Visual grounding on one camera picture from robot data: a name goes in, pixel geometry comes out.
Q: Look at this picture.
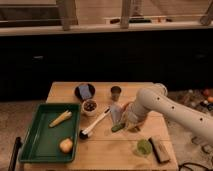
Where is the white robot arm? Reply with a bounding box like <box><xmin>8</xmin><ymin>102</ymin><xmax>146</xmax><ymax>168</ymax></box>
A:
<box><xmin>124</xmin><ymin>83</ymin><xmax>213</xmax><ymax>145</ymax></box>

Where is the black chair back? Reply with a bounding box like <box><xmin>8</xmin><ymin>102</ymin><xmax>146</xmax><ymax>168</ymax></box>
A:
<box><xmin>8</xmin><ymin>137</ymin><xmax>22</xmax><ymax>171</ymax></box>

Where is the small metal cup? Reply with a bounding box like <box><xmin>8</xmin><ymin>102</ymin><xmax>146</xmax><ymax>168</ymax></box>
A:
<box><xmin>111</xmin><ymin>86</ymin><xmax>122</xmax><ymax>101</ymax></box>

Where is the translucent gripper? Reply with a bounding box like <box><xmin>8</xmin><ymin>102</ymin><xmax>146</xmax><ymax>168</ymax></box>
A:
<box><xmin>121</xmin><ymin>104</ymin><xmax>143</xmax><ymax>131</ymax></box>

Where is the yellow potato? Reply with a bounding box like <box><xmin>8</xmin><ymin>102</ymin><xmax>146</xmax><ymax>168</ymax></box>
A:
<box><xmin>59</xmin><ymin>138</ymin><xmax>73</xmax><ymax>153</ymax></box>

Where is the yellow corn cob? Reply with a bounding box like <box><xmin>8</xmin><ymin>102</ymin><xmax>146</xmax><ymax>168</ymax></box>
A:
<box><xmin>49</xmin><ymin>111</ymin><xmax>72</xmax><ymax>128</ymax></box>

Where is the red bowl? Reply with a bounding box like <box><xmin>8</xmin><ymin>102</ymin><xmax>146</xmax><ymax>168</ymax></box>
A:
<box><xmin>122</xmin><ymin>101</ymin><xmax>133</xmax><ymax>112</ymax></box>

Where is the green plastic tray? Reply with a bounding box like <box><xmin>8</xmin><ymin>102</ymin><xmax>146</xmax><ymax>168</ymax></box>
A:
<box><xmin>19</xmin><ymin>103</ymin><xmax>80</xmax><ymax>163</ymax></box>

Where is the grey blue cloth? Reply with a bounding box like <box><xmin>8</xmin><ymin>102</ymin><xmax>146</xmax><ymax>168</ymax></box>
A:
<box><xmin>110</xmin><ymin>104</ymin><xmax>122</xmax><ymax>124</ymax></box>

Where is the green pepper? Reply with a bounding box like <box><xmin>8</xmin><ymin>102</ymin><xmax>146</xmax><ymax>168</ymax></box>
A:
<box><xmin>111</xmin><ymin>123</ymin><xmax>125</xmax><ymax>133</ymax></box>

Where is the white bowl with nuts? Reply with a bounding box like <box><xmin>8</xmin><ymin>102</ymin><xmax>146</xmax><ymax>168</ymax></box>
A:
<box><xmin>82</xmin><ymin>99</ymin><xmax>97</xmax><ymax>116</ymax></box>

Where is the black cable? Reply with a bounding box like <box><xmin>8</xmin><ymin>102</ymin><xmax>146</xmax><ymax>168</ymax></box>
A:
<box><xmin>178</xmin><ymin>161</ymin><xmax>213</xmax><ymax>171</ymax></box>

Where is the green plastic cup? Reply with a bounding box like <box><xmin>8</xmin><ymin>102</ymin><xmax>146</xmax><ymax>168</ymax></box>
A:
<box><xmin>137</xmin><ymin>139</ymin><xmax>153</xmax><ymax>156</ymax></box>

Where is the black plate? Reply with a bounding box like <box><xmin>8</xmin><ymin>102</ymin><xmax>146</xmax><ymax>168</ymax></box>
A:
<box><xmin>74</xmin><ymin>83</ymin><xmax>95</xmax><ymax>101</ymax></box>

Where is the blue sponge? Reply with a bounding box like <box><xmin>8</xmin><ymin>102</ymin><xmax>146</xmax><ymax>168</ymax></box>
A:
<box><xmin>79</xmin><ymin>84</ymin><xmax>92</xmax><ymax>100</ymax></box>

